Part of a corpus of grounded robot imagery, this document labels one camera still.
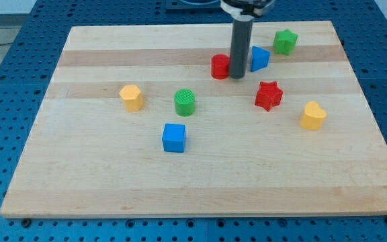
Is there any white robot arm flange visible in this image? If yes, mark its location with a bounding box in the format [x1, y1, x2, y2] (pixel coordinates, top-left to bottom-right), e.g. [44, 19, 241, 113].
[220, 0, 276, 19]

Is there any green cylinder block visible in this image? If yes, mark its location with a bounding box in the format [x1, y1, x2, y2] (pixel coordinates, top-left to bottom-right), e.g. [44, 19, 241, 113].
[174, 89, 196, 116]

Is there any blue cube block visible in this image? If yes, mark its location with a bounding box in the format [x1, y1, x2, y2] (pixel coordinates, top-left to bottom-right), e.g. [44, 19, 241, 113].
[161, 123, 186, 153]

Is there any light wooden board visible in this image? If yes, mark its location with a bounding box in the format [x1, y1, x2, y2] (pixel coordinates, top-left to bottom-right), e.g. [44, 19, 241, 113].
[0, 21, 387, 218]

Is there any red cylinder block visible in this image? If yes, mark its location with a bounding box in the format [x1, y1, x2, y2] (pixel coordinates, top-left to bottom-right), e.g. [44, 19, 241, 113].
[211, 54, 230, 79]

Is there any yellow hexagon block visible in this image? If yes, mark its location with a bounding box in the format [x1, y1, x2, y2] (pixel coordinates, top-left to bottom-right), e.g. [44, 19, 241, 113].
[119, 85, 144, 112]

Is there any red star block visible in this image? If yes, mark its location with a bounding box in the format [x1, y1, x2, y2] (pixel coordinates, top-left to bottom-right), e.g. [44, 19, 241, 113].
[255, 81, 284, 112]

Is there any blue triangle block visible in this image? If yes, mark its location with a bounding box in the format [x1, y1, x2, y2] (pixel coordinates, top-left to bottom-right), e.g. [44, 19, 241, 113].
[251, 46, 271, 72]

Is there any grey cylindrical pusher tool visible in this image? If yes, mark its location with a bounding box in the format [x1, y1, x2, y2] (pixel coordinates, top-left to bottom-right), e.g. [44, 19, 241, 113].
[229, 17, 253, 79]

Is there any yellow heart block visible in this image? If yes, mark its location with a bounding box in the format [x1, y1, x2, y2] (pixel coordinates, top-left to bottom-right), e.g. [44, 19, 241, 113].
[300, 101, 327, 130]

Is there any green star block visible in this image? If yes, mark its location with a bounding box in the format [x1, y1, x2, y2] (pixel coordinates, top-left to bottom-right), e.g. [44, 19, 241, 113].
[273, 29, 298, 55]

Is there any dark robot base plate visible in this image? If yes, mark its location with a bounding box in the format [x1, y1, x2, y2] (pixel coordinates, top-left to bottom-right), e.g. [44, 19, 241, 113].
[164, 0, 221, 13]

